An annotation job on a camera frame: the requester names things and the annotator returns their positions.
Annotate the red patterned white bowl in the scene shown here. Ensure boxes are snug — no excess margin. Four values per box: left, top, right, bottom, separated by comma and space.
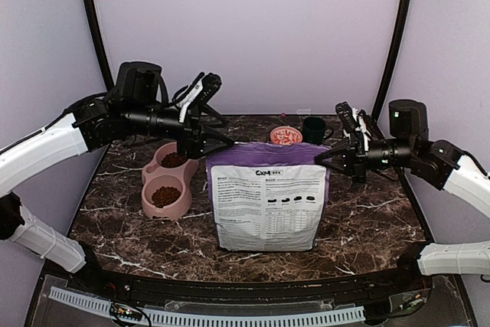
269, 126, 303, 146

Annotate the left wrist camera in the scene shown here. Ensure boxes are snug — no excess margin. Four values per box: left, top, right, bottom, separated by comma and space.
172, 72, 222, 123

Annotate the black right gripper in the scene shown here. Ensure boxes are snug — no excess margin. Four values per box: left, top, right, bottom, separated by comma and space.
315, 131, 416, 183

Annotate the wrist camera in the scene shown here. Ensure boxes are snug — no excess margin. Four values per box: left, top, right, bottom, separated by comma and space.
172, 72, 222, 123
335, 101, 376, 143

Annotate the black frame post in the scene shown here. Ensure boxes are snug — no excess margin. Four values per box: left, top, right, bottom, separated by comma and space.
371, 0, 411, 123
83, 0, 115, 90

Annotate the black front table rail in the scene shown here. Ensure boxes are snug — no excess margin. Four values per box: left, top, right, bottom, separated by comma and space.
64, 269, 433, 305

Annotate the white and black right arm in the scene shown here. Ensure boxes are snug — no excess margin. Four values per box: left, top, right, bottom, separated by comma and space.
315, 99, 489, 292

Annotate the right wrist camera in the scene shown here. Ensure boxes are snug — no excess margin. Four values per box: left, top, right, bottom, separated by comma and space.
335, 101, 376, 143

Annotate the dark green mug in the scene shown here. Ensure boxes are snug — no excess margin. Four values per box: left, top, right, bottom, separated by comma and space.
302, 116, 335, 145

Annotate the pink double pet bowl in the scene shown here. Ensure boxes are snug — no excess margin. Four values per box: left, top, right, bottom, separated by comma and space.
141, 142, 198, 221

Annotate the black right frame post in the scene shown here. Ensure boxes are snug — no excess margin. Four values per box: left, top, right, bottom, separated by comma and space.
371, 0, 411, 123

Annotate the white slotted cable duct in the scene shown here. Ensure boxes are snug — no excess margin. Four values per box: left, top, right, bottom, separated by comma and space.
48, 286, 366, 326

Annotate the purple pet food bag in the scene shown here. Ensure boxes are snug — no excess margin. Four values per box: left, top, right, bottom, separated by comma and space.
206, 142, 331, 253

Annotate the black left frame post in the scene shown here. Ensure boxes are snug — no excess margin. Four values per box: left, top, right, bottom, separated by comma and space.
83, 0, 115, 90

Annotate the brown pet food kibble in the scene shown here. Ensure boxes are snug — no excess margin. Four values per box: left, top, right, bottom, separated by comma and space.
151, 152, 187, 208

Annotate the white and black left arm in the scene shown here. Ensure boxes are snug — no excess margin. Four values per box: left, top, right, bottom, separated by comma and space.
1, 61, 234, 293

